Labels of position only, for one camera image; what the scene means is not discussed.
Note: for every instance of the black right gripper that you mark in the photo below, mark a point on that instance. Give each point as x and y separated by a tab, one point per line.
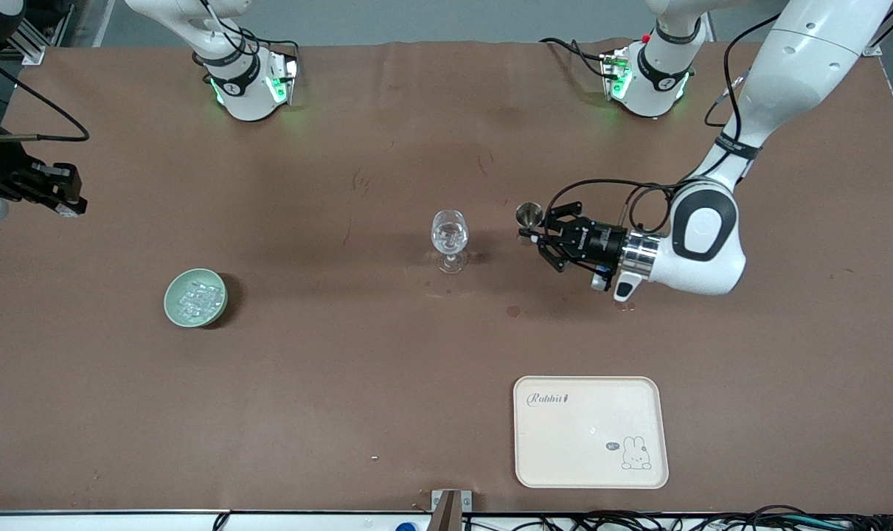
2	177

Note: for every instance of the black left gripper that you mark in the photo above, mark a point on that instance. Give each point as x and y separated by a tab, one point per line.
599	243

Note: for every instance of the single clear ice cube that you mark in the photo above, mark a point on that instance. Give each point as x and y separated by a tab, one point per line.
73	209

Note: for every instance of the steel double jigger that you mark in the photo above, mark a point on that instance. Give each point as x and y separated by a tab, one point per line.
529	214

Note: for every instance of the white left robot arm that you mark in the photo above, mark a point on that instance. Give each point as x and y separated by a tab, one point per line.
800	66

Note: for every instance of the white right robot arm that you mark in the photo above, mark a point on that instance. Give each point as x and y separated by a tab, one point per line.
251	103

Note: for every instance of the clear wine glass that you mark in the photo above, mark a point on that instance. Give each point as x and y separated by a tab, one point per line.
450	236

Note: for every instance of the clear ice cube heap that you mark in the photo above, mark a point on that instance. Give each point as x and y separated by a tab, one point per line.
195	299

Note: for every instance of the pale green ceramic bowl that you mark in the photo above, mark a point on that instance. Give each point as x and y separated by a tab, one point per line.
172	306

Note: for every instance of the cream rabbit print tray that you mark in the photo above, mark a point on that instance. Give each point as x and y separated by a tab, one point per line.
579	442

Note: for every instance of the brown table cover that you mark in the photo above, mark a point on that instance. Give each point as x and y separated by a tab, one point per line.
343	369

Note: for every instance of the aluminium frame profile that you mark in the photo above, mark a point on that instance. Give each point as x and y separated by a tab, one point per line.
871	49
33	51

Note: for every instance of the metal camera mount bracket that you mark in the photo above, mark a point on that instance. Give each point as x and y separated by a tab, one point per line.
446	516

